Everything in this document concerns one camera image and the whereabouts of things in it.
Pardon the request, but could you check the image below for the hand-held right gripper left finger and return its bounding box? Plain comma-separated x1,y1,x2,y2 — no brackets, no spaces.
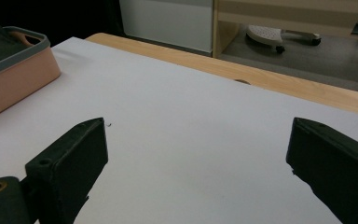
24,117,109,224

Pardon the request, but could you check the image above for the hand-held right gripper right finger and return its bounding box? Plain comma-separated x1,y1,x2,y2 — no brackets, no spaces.
285,117,358,224

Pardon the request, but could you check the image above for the pink basket with grey rim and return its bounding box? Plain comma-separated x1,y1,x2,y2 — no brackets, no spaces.
0,25,62,125

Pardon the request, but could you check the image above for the wooden table edge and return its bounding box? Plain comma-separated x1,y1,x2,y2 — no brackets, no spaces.
85,32,358,119

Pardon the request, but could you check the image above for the white board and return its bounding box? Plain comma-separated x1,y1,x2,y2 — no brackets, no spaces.
0,36,358,224

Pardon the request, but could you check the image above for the white chair base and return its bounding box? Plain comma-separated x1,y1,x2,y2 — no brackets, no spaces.
244,24,323,54

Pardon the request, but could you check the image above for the white cabinet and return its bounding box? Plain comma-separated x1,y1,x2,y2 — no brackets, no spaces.
118,0,215,54

